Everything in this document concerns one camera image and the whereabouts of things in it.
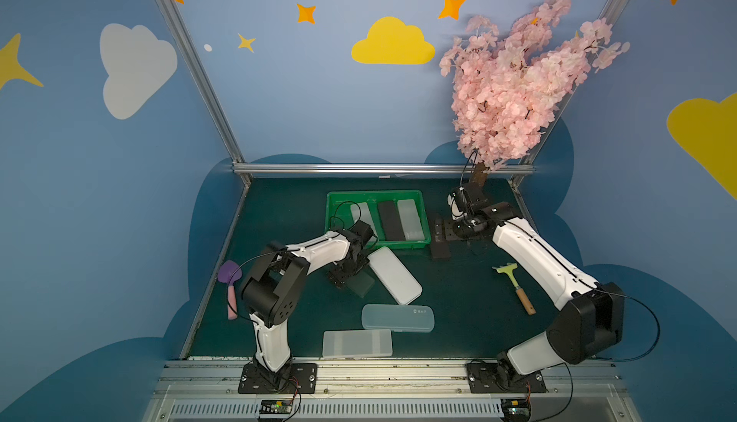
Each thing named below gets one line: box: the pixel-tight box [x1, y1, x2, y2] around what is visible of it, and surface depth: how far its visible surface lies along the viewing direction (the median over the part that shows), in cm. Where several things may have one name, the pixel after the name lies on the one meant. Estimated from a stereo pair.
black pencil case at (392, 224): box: [378, 200, 406, 241], surface depth 109 cm
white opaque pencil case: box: [366, 246, 424, 306], surface depth 94 cm
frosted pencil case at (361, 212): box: [350, 201, 380, 242], surface depth 110 cm
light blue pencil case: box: [360, 304, 436, 332], surface depth 86 cm
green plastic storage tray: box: [324, 189, 432, 249], surface depth 110 cm
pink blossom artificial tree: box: [439, 0, 630, 188], surface depth 72 cm
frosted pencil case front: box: [322, 328, 394, 359], surface depth 80 cm
